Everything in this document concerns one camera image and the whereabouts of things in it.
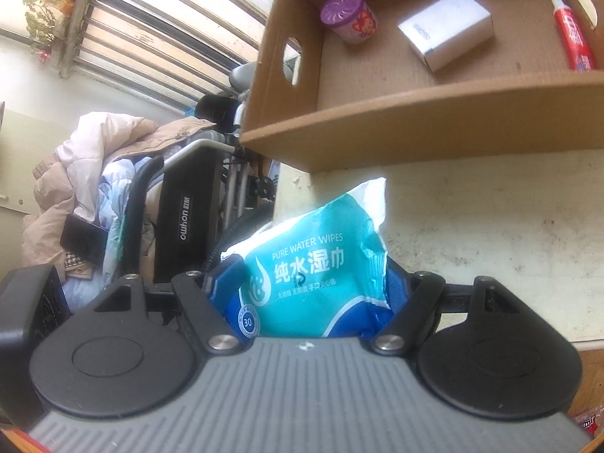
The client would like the dried plant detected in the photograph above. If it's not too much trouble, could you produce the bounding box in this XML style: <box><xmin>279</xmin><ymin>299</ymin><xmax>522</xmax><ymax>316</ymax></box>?
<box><xmin>23</xmin><ymin>0</ymin><xmax>72</xmax><ymax>54</ymax></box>

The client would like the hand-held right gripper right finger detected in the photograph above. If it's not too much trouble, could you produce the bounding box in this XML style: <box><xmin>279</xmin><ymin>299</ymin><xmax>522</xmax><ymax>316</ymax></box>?
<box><xmin>370</xmin><ymin>259</ymin><xmax>525</xmax><ymax>355</ymax></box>

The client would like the small white carton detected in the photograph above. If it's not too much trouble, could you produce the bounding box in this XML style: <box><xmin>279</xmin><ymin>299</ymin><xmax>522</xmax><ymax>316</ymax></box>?
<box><xmin>396</xmin><ymin>0</ymin><xmax>496</xmax><ymax>74</ymax></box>

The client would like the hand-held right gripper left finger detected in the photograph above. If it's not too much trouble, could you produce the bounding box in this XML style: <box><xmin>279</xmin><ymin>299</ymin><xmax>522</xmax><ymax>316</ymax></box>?
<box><xmin>94</xmin><ymin>259</ymin><xmax>247</xmax><ymax>355</ymax></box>

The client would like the metal window grille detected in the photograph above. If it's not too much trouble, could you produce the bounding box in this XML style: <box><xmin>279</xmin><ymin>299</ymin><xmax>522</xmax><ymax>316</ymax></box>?
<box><xmin>57</xmin><ymin>0</ymin><xmax>284</xmax><ymax>110</ymax></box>

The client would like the black folded wheelchair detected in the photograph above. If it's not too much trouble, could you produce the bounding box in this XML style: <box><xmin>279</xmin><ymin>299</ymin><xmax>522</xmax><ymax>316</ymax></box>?
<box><xmin>125</xmin><ymin>61</ymin><xmax>285</xmax><ymax>290</ymax></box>

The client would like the blue wet wipes packet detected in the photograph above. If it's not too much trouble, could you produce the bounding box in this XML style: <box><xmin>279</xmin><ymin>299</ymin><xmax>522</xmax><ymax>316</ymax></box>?
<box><xmin>219</xmin><ymin>177</ymin><xmax>398</xmax><ymax>340</ymax></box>

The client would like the light blue clothing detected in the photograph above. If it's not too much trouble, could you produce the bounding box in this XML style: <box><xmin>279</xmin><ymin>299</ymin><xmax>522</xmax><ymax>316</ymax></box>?
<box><xmin>61</xmin><ymin>158</ymin><xmax>162</xmax><ymax>304</ymax></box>

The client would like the red toothpaste tube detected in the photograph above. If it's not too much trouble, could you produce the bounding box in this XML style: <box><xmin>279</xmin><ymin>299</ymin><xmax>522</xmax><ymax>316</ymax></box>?
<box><xmin>551</xmin><ymin>0</ymin><xmax>596</xmax><ymax>73</ymax></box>

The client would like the purple air freshener jar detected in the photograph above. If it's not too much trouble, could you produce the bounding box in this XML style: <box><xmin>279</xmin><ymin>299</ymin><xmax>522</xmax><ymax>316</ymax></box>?
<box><xmin>320</xmin><ymin>0</ymin><xmax>379</xmax><ymax>46</ymax></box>

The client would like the brown cardboard box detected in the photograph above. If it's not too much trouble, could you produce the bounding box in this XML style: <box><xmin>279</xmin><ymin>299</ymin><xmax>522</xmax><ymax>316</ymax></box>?
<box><xmin>240</xmin><ymin>0</ymin><xmax>604</xmax><ymax>173</ymax></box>

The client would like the red snack packet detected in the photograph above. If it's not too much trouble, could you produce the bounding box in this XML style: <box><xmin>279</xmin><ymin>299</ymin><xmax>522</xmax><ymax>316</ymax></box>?
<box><xmin>573</xmin><ymin>403</ymin><xmax>604</xmax><ymax>440</ymax></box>

